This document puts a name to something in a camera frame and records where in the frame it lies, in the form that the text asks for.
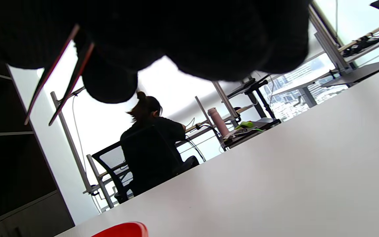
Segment dark brown cabinet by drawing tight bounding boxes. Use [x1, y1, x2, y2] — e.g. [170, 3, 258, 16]
[0, 43, 75, 237]

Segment orange plastic bowl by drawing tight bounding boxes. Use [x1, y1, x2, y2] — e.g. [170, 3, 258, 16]
[91, 222, 149, 237]

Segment green squeegee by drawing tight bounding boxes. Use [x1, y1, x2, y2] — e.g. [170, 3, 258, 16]
[236, 121, 264, 132]

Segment person's right hand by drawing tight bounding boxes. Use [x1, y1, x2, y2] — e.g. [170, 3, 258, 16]
[0, 0, 312, 104]

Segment grey metal desk frame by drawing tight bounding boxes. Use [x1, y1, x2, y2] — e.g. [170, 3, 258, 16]
[50, 86, 137, 211]

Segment pink bottle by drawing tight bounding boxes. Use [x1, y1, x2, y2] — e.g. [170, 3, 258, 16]
[208, 107, 230, 138]

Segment aluminium frame post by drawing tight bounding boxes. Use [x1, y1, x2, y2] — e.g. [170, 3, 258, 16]
[213, 82, 239, 120]

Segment silver metal tweezers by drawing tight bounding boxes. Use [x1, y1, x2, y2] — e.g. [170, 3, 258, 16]
[24, 24, 94, 126]

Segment thin aluminium post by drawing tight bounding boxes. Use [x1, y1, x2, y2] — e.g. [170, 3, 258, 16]
[195, 96, 216, 132]

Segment white metal desk leg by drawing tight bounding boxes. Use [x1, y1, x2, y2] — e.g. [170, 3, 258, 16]
[308, 3, 353, 73]

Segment black office chair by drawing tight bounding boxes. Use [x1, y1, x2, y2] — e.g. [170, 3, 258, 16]
[91, 125, 200, 204]

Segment black monitor stand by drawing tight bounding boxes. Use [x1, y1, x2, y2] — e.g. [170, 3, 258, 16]
[227, 74, 282, 125]

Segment grey desk with cables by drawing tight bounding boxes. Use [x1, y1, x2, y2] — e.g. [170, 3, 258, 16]
[321, 18, 379, 88]

